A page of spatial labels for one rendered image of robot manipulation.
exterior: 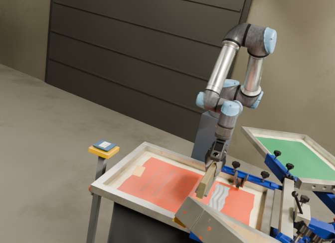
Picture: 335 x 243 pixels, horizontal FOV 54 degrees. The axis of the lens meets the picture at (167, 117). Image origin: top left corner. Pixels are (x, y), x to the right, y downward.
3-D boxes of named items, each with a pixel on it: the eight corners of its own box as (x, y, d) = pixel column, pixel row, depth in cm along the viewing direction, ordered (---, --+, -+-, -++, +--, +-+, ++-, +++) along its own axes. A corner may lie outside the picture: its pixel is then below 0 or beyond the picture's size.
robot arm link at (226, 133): (232, 131, 147) (214, 125, 149) (229, 140, 149) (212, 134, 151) (235, 126, 154) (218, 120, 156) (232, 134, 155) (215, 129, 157)
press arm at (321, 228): (289, 226, 148) (293, 217, 146) (290, 219, 153) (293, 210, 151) (330, 242, 143) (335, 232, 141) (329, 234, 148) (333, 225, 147)
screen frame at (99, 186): (89, 191, 149) (90, 184, 148) (143, 146, 201) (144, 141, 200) (263, 264, 128) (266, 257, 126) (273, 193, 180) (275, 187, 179)
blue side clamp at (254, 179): (218, 179, 185) (221, 168, 183) (219, 175, 190) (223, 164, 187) (271, 198, 177) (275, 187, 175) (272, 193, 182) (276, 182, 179)
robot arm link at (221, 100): (223, 95, 164) (217, 99, 154) (245, 102, 161) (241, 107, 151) (219, 110, 167) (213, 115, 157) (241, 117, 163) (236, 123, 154)
